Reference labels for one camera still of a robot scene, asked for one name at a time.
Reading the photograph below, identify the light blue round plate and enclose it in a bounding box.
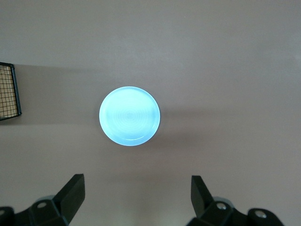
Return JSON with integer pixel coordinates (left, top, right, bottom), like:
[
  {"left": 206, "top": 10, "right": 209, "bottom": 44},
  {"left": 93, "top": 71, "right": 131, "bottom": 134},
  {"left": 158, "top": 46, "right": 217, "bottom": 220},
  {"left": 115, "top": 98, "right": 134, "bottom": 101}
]
[{"left": 98, "top": 86, "right": 161, "bottom": 147}]

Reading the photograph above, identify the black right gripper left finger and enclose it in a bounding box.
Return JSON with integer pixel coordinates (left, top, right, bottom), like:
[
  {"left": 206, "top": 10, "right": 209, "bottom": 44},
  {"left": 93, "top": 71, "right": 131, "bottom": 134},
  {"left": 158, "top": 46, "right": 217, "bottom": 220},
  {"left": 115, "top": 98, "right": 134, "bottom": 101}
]
[{"left": 0, "top": 173, "right": 85, "bottom": 226}]

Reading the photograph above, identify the black wire mesh basket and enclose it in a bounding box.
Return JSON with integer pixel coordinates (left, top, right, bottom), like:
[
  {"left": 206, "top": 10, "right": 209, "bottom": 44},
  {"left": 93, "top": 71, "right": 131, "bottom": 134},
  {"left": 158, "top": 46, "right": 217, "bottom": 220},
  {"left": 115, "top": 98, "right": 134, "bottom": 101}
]
[{"left": 0, "top": 61, "right": 22, "bottom": 122}]

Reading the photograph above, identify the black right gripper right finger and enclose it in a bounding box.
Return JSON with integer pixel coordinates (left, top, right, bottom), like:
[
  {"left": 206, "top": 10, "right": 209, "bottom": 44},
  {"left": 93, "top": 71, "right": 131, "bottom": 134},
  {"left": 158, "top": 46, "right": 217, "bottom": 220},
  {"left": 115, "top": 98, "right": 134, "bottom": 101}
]
[{"left": 187, "top": 175, "right": 286, "bottom": 226}]

